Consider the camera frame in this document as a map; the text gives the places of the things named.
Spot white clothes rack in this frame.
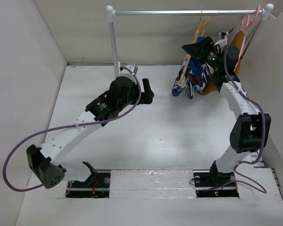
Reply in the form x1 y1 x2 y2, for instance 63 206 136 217
106 3 274 77

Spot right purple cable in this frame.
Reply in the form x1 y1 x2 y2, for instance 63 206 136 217
223 26 267 194

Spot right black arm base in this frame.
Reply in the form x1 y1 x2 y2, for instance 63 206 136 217
190 170 239 198

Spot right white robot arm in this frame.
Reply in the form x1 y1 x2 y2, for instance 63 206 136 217
182 37 271 186

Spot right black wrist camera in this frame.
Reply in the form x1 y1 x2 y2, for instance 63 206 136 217
224 45 240 73

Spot pink hanger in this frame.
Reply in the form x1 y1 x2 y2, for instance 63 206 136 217
232 5 261 75

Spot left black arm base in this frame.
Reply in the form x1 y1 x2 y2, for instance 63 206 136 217
66 171 111 198

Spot wooden hanger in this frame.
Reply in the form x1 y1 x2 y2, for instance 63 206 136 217
178 10 210 85

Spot purple cable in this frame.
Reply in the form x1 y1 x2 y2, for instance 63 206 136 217
223 26 267 194
2 66 142 191

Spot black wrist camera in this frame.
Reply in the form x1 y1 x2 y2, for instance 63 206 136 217
224 45 240 73
107 76 135 109

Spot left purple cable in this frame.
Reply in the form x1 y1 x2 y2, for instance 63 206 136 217
2 66 142 191

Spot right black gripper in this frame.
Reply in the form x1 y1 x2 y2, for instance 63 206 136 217
183 36 223 72

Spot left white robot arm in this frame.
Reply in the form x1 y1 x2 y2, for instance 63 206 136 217
26 76 154 189

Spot blue white red patterned trousers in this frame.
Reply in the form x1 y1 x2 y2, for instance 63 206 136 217
172 55 214 99

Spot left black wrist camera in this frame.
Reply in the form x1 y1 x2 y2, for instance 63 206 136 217
107 76 135 109

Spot brown trousers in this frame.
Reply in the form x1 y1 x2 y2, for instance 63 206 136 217
202 31 245 95

